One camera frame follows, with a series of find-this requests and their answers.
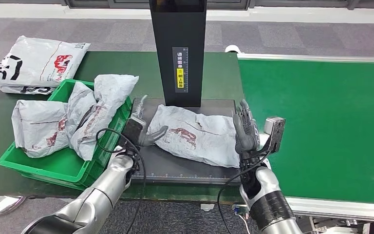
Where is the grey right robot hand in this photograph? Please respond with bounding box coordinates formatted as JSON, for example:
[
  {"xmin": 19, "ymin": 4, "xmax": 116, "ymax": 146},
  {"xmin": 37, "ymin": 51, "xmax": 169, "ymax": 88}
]
[{"xmin": 232, "ymin": 99, "xmax": 261, "ymax": 161}]

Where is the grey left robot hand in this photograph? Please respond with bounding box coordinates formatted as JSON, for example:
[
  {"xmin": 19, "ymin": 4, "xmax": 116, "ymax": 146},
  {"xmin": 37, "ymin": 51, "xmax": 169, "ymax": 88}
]
[{"xmin": 132, "ymin": 94, "xmax": 169, "ymax": 148}]

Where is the grey parcel bag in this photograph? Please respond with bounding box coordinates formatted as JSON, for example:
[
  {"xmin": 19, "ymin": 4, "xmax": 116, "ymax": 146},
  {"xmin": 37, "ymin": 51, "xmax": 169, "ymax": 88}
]
[
  {"xmin": 69, "ymin": 74, "xmax": 140, "ymax": 161},
  {"xmin": 147, "ymin": 104, "xmax": 241, "ymax": 169},
  {"xmin": 11, "ymin": 81, "xmax": 97, "ymax": 158}
]

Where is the black inbound scanner machine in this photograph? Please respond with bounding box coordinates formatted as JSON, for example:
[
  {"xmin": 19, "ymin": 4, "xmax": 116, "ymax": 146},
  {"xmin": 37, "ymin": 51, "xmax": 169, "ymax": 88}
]
[{"xmin": 130, "ymin": 0, "xmax": 244, "ymax": 186}]

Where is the large white printed parcel bag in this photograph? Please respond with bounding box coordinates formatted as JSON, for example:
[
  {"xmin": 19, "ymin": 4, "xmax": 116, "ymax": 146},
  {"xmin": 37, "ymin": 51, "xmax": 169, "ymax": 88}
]
[{"xmin": 0, "ymin": 35, "xmax": 91, "ymax": 95}]

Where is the green plastic crate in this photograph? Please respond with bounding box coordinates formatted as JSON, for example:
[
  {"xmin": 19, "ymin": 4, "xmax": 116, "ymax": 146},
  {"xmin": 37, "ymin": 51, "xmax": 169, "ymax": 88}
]
[{"xmin": 0, "ymin": 79, "xmax": 133, "ymax": 191}]

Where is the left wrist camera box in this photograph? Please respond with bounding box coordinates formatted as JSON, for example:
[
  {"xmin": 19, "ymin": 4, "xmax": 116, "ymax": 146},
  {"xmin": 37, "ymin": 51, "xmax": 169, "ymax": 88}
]
[{"xmin": 119, "ymin": 116, "xmax": 147, "ymax": 150}]

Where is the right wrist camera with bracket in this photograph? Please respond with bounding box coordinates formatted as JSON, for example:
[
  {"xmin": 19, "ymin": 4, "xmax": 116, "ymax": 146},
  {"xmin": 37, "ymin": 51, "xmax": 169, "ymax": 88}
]
[{"xmin": 256, "ymin": 116, "xmax": 287, "ymax": 155}]

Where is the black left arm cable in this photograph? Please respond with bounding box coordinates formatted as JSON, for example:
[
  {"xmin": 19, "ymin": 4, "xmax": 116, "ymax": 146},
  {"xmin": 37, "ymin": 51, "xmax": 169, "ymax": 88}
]
[{"xmin": 95, "ymin": 128, "xmax": 147, "ymax": 234}]

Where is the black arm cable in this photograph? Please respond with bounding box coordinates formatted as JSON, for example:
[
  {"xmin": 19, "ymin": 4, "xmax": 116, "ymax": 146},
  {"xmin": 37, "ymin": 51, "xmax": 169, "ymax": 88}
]
[
  {"xmin": 95, "ymin": 128, "xmax": 147, "ymax": 234},
  {"xmin": 217, "ymin": 152, "xmax": 272, "ymax": 234}
]

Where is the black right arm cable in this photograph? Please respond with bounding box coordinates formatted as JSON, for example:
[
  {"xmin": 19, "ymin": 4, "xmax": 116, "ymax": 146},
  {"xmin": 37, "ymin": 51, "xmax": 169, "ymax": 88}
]
[{"xmin": 217, "ymin": 152, "xmax": 272, "ymax": 234}]

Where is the green conveyor belt with frame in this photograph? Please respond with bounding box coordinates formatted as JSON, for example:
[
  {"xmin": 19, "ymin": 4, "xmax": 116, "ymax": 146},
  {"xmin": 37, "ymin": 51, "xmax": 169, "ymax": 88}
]
[{"xmin": 234, "ymin": 52, "xmax": 374, "ymax": 234}]

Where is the thin white wire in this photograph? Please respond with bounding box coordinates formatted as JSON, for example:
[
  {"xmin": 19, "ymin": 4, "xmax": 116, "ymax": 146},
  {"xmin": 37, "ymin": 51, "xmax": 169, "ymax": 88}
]
[{"xmin": 237, "ymin": 213, "xmax": 251, "ymax": 234}]

